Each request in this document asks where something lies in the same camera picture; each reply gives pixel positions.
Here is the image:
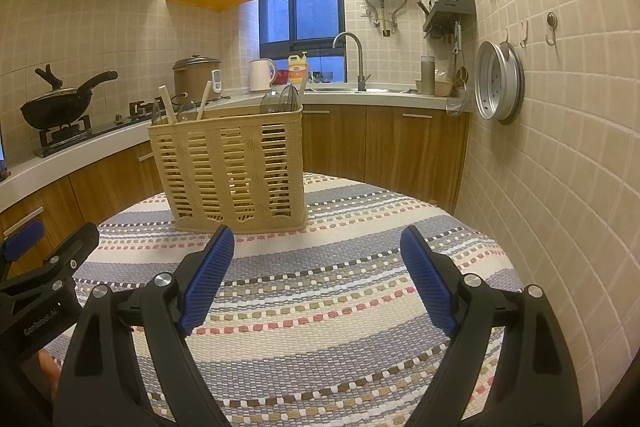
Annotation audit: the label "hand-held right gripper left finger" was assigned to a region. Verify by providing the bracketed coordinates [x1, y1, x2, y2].
[52, 223, 236, 427]

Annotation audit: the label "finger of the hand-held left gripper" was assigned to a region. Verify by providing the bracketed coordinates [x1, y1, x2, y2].
[0, 223, 101, 315]
[0, 219, 46, 280]

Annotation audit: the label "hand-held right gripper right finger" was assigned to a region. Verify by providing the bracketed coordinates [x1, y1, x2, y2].
[400, 225, 583, 427]

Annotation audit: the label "beige plastic utensil basket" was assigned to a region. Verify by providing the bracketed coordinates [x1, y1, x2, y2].
[146, 103, 308, 235]

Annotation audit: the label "person's left hand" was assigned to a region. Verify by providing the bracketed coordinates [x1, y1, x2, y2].
[39, 349, 63, 390]

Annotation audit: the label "striped woven tablecloth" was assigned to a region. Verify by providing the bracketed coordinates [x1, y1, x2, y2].
[45, 171, 526, 427]

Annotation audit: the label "black gas stove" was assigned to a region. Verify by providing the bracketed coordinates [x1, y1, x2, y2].
[32, 99, 173, 158]

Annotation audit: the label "black wok with lid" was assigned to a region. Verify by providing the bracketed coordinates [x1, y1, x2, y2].
[20, 64, 119, 130]

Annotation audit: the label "metal mesh strainer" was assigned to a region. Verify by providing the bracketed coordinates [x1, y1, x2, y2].
[445, 87, 473, 118]

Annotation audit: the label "brown slow cooker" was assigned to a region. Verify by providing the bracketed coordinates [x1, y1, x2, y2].
[172, 54, 223, 102]

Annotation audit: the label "grey thermos bottle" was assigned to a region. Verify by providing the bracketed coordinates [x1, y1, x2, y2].
[420, 55, 437, 96]

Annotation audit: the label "white electric kettle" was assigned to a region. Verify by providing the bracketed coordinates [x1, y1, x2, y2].
[249, 58, 277, 94]

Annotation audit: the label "golden ladle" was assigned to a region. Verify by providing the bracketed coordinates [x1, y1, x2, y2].
[452, 22, 471, 88]

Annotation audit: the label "steel sink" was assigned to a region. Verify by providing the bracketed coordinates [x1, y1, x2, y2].
[305, 84, 401, 95]

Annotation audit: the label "round metal steamer tray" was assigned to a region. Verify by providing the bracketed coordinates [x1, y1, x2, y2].
[474, 39, 526, 125]

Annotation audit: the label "steel faucet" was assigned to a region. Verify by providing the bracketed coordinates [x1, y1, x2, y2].
[332, 32, 372, 92]

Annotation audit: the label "yellow detergent bottle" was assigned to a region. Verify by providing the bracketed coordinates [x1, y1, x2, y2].
[286, 51, 311, 82]

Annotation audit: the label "wooden utensil handle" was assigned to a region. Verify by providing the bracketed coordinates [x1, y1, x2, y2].
[195, 80, 213, 120]
[159, 85, 180, 124]

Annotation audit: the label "water heater hoses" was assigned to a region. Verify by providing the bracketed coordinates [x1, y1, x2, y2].
[361, 0, 412, 38]

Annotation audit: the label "grey wall spice rack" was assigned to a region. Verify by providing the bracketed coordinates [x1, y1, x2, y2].
[422, 0, 476, 38]

